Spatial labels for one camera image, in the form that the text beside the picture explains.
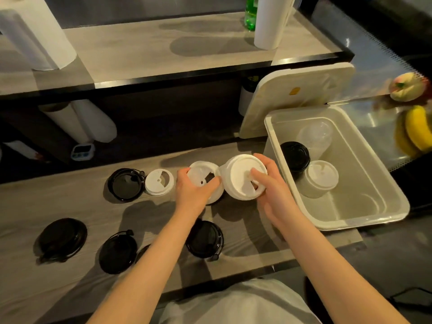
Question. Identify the person's left hand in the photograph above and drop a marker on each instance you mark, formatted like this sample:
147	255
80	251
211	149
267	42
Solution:
190	199

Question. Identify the person's right hand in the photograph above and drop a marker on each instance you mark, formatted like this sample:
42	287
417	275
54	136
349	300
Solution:
278	199

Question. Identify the white sip hole cup lid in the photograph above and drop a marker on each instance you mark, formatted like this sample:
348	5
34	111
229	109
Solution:
159	182
197	172

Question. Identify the black tethered plug cup lid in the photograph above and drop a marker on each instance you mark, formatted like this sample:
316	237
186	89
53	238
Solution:
126	185
62	237
118	253
204	239
141	253

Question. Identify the stack of black lids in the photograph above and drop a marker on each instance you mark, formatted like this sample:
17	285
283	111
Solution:
295	156

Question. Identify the stack of clear dome lids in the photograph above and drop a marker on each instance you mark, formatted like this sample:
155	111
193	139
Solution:
315	134

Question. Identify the white plastic storage bin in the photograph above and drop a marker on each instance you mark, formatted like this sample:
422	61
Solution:
364	199

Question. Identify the person's left forearm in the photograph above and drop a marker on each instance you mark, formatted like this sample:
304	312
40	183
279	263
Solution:
145	276

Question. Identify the person's right forearm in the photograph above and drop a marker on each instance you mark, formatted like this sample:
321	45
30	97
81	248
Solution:
337	276

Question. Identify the white bin lid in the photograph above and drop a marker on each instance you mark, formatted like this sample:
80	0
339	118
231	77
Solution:
280	111

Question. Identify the person's white shirt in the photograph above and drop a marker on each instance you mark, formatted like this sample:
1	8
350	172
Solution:
243	307

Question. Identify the white paper cup sleeve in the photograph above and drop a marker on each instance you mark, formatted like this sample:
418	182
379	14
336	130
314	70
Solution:
67	123

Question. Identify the tall white paper cup stack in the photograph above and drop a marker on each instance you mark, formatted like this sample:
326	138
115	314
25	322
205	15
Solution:
273	23

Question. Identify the small white digital timer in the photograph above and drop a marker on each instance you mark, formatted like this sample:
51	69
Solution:
82	151

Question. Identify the black glass display case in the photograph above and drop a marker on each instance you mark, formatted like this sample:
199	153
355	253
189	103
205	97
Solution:
418	188

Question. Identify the yellow banana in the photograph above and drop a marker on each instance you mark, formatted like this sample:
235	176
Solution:
416	128

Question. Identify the pale peach fruit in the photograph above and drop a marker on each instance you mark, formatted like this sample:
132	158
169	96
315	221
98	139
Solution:
406	87

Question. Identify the white canister with black lid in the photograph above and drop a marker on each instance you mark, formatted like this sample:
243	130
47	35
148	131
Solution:
23	150

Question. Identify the green plastic bottle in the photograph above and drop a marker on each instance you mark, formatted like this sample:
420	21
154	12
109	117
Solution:
250	16

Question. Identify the white paper towel roll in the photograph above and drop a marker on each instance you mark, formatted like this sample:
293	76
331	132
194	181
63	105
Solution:
37	33

